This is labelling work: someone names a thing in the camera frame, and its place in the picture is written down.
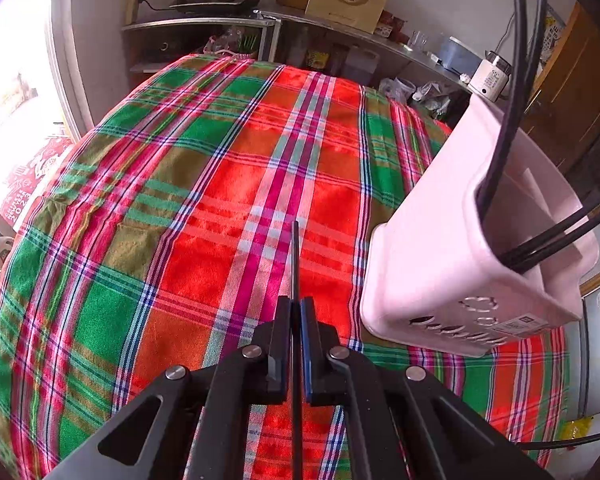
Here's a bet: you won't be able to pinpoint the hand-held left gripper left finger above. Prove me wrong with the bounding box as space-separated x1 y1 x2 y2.
45 296 293 480

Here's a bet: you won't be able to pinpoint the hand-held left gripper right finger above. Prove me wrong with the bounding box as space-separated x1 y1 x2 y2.
300 296 556 480

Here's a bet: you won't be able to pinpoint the pink plastic utensil basket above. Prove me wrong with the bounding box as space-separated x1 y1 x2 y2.
359 92 600 359

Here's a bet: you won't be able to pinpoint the red green plaid tablecloth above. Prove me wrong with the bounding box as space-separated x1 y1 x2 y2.
0 54 571 480

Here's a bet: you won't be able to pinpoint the clear plastic bag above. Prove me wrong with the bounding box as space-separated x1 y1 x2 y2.
378 77 416 103

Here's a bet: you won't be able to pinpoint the yellow packet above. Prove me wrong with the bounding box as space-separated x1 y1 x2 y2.
560 417 593 443

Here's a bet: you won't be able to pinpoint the clear plastic storage container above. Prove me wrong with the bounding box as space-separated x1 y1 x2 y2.
342 45 381 83

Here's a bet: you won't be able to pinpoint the red floor mat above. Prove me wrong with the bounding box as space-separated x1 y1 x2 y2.
0 137 76 221

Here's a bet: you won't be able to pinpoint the metal counter shelf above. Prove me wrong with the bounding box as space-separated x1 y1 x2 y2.
121 7 476 92

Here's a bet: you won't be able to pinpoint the white electric kettle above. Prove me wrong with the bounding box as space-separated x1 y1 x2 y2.
468 50 512 100

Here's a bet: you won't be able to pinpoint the pale blue plastic container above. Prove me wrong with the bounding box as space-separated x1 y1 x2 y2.
437 36 483 73

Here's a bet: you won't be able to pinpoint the red boxes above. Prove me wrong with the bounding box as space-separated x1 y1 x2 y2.
375 10 408 41

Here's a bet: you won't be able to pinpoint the black induction cooker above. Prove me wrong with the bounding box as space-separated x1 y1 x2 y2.
169 0 266 15

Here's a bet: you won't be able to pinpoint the brown wooden door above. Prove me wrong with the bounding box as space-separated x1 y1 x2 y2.
522 2 600 171

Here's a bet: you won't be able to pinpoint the thin black cable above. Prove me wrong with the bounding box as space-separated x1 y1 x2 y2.
519 430 600 447

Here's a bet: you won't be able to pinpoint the wall poster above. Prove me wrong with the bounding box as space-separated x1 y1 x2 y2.
532 7 566 68

